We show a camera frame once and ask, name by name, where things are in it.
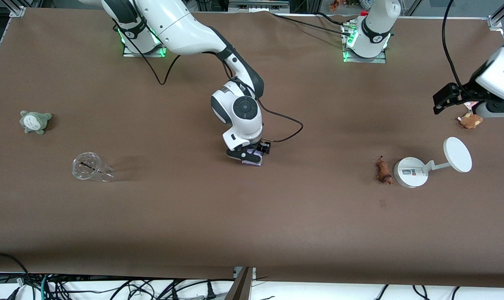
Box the white round phone stand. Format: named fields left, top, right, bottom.
left=393, top=137, right=473, bottom=189

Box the small brown plush toy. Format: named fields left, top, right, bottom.
left=457, top=112, right=484, bottom=129

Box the brown paper table cover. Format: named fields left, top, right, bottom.
left=0, top=7, right=504, bottom=288

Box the brown dog figurine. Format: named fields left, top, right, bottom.
left=376, top=155, right=394, bottom=185

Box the brown support beam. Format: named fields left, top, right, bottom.
left=225, top=267, right=253, bottom=300

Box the clear plastic cup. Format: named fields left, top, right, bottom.
left=71, top=152, right=115, bottom=183

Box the grey Totoro plush toy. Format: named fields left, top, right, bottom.
left=20, top=110, right=53, bottom=135

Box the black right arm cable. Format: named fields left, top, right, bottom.
left=116, top=23, right=304, bottom=144

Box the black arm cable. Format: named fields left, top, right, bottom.
left=116, top=23, right=304, bottom=144
left=441, top=0, right=465, bottom=90

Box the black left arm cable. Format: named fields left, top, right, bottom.
left=441, top=0, right=465, bottom=90

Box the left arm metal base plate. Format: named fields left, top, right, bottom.
left=341, top=23, right=387, bottom=64

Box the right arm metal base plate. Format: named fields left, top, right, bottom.
left=123, top=42, right=168, bottom=58

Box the long black base cable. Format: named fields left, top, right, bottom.
left=270, top=12, right=354, bottom=34

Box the grey metal rail device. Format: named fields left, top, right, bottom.
left=228, top=0, right=291, bottom=14

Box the short black base cable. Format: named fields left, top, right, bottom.
left=316, top=12, right=350, bottom=25

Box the black looping floor cable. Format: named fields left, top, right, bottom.
left=0, top=252, right=31, bottom=292

